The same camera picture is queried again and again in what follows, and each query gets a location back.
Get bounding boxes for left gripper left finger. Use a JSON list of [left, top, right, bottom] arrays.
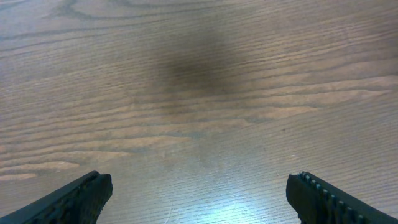
[[1, 171, 113, 224]]

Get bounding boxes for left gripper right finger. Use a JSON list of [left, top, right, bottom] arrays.
[[285, 172, 397, 224]]

